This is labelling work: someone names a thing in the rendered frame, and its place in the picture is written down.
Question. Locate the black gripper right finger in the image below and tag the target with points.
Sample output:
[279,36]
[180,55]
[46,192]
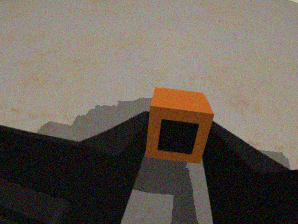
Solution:
[245,186]

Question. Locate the orange block with black square mark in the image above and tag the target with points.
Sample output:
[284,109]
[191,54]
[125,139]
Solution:
[179,123]

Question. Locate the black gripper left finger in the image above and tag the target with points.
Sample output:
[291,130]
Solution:
[97,174]

